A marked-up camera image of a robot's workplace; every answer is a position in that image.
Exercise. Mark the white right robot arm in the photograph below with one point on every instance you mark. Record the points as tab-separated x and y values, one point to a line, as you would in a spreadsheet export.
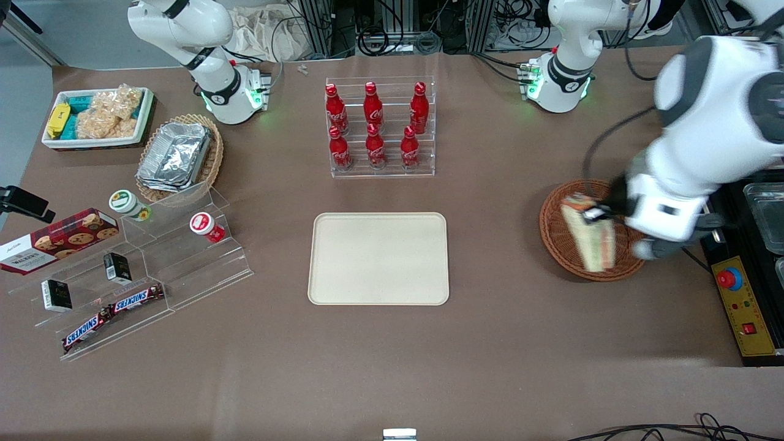
208	61

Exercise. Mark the red-lidded white cup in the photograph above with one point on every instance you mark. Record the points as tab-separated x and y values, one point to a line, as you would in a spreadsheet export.
202	224

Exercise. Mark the clear acrylic stepped display stand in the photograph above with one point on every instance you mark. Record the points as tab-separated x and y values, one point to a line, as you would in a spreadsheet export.
184	269

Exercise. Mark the oval brown wicker basket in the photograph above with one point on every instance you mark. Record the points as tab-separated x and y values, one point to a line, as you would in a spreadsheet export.
214	156

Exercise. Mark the black clamp device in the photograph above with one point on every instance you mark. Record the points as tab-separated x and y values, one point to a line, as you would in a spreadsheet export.
24	203

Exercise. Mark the clear bag of puffed snacks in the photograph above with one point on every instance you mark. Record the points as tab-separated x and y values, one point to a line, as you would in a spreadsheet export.
110	113

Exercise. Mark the red emergency stop button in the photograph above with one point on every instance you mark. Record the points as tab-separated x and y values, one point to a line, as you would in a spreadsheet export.
729	278

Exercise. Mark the clear acrylic bottle rack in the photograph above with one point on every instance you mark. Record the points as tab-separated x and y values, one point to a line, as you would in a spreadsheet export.
392	168

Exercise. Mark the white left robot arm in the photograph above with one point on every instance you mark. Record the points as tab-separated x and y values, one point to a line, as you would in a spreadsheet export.
710	110

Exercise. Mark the stack of foil trays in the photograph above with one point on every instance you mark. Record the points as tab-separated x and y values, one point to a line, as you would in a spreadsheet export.
174	156

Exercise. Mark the green-lidded white cup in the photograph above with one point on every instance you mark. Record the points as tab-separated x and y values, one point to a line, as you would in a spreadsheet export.
125	202

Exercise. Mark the round brown wicker basket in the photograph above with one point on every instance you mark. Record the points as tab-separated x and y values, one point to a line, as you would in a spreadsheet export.
554	236

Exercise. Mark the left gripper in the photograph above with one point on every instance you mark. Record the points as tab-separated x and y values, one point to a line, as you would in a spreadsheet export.
616	197

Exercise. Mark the red Walkers cookie box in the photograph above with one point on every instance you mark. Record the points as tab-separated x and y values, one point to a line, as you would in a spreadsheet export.
55	242

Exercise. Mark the yellow snack packet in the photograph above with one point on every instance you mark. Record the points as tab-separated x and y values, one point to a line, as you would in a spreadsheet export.
58	119

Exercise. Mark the small black box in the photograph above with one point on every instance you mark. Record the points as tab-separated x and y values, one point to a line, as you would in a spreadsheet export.
117	267
57	295

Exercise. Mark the white rectangular snack bin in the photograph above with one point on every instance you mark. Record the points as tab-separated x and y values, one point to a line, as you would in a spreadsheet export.
144	119

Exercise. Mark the red cola bottle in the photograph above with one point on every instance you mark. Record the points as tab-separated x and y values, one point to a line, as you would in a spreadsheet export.
375	147
409	148
335	110
419	107
339	150
372	107

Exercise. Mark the plastic-wrapped triangle sandwich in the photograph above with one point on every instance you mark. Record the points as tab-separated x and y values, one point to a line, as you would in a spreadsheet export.
591	242

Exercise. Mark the Snickers chocolate bar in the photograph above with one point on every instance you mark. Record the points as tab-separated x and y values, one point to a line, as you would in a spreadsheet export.
86	331
138	298

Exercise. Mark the clear metal-rimmed container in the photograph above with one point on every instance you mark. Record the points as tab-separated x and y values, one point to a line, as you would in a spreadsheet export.
768	217

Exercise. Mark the black control box yellow panel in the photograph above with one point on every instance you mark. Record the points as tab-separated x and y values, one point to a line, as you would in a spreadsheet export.
744	306

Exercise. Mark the beige rectangular tray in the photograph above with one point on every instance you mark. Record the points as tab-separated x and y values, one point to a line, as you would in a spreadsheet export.
378	258

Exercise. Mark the teal snack packet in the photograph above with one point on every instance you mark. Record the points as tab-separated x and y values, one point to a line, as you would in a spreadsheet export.
78	101

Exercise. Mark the crumpled white cloth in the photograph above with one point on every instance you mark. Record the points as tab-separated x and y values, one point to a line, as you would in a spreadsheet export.
263	33

